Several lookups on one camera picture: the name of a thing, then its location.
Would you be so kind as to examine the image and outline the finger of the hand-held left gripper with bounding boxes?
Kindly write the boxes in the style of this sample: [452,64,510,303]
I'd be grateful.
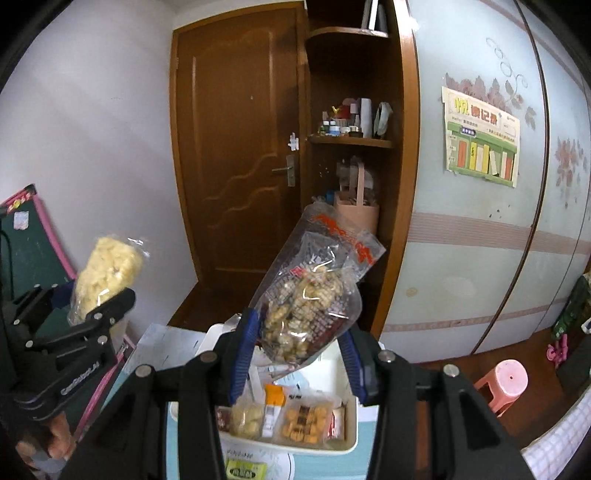
[27,287,138,357]
[4,281,75,325]

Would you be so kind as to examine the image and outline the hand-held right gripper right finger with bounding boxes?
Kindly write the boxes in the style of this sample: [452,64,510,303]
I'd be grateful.
[341,325,529,480]

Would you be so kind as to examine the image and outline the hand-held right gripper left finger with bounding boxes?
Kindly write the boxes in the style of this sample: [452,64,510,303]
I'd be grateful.
[60,308,260,480]

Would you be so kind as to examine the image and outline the yellow puffed rice cake packet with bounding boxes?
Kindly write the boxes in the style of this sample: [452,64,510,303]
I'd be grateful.
[68,235,151,325]

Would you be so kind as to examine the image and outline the white plastic storage bin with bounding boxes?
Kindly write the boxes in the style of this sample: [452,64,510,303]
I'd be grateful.
[167,322,360,457]

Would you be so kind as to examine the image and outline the clear nut cluster packet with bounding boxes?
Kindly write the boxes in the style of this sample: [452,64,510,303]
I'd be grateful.
[248,202,387,371]

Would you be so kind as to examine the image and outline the person's left hand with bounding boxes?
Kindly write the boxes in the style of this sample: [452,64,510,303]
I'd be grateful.
[16,412,80,476]

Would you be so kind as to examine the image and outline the pink framed chalkboard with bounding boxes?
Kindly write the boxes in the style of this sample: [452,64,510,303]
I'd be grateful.
[0,184,80,298]

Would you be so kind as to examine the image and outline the red white packet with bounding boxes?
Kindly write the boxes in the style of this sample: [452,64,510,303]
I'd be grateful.
[325,405,348,440]

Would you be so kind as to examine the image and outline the orange white packet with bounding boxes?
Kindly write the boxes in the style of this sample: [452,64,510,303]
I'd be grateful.
[262,384,288,439]

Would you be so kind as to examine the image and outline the yellow cookie packet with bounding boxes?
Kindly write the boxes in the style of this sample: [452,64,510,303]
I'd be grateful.
[230,401,265,440]

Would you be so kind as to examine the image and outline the square cracker packet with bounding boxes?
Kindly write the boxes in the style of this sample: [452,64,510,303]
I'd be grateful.
[279,399,334,449]

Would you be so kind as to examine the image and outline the teal striped tablecloth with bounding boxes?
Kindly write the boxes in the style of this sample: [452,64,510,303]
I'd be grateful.
[165,401,380,480]

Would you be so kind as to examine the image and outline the white printed placemat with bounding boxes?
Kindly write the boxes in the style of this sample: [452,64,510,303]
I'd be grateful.
[221,438,296,480]

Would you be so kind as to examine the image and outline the green snack packet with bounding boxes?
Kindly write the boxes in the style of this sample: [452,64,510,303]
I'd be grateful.
[225,458,269,480]

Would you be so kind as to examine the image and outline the pink plastic stool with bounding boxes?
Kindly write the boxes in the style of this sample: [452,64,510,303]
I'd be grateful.
[473,359,530,419]

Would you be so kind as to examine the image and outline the pink basket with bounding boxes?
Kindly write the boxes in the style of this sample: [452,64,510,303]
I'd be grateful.
[333,157,381,237]

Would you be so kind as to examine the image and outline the pale sliding wardrobe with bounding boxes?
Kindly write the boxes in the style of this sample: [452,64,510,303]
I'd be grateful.
[382,0,591,366]

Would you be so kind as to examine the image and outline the wooden corner shelf unit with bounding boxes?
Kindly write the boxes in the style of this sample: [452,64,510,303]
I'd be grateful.
[304,0,422,342]

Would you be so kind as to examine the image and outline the brown wooden door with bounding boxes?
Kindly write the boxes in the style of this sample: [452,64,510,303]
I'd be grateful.
[169,2,311,326]

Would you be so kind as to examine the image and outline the pink toy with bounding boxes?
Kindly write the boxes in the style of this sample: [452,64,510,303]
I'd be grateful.
[546,333,570,364]

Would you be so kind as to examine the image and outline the white checkered blanket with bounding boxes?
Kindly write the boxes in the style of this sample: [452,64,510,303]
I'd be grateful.
[521,401,591,480]

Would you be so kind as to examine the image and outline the green packets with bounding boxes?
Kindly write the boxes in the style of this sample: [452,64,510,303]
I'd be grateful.
[551,271,591,339]

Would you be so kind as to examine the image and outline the group of small bottles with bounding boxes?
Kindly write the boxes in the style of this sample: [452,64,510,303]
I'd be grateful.
[318,98,363,138]

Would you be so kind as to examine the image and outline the clear plastic bag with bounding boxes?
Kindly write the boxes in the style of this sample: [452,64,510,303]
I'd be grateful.
[373,102,394,138]

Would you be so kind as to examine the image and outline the white roll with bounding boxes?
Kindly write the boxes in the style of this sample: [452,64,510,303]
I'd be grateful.
[359,97,374,138]

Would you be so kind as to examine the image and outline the white board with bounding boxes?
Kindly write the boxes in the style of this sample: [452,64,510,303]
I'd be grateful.
[359,0,389,33]

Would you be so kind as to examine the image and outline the metal door handle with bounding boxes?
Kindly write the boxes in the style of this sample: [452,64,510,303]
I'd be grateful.
[271,154,297,188]

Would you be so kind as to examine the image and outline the wall poster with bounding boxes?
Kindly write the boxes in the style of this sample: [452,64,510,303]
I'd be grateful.
[441,85,522,188]

